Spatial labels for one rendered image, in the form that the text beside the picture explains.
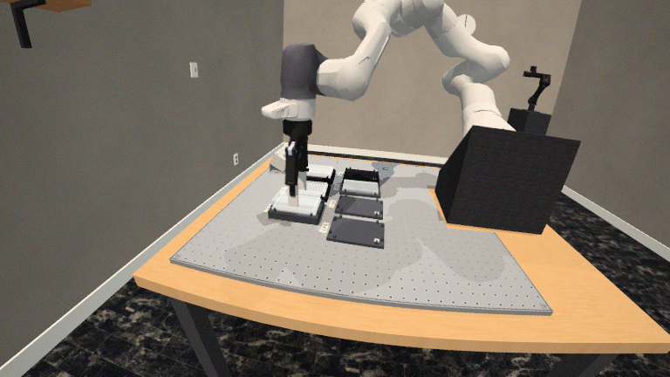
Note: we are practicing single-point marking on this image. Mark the white button panel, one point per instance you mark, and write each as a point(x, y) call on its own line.
point(277, 162)

